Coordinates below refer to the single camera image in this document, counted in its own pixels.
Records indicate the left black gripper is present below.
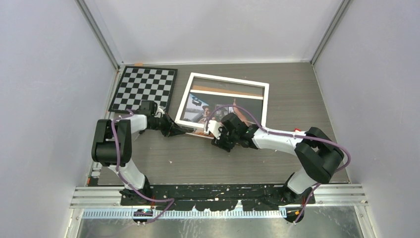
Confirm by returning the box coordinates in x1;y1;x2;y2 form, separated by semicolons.
150;113;186;138

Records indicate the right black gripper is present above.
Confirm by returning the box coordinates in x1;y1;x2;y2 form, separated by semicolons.
212;123;239;152

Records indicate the white wooden photo frame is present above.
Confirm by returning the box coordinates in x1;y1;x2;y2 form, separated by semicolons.
175;72;269;125

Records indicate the colour photo print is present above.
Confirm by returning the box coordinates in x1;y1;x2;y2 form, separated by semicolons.
177;90;266;138

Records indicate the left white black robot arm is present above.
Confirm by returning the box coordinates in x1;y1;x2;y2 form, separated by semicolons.
91;100;192;205

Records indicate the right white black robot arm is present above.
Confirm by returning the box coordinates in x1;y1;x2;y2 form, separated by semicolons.
206;113;344;204

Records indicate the black white checkerboard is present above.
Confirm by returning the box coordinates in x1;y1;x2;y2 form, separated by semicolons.
108;66;178;113

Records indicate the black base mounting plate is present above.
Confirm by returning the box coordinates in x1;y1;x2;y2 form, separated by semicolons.
120;184;315;212

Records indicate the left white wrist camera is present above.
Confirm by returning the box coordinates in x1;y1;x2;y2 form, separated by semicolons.
154;106;165;118

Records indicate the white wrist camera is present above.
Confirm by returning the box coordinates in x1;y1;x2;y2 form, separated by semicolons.
154;106;165;118
204;120;223;139

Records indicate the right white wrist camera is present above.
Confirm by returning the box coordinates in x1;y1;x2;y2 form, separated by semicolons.
204;120;223;139

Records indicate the aluminium rail profile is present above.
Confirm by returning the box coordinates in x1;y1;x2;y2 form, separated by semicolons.
70;184;368;219

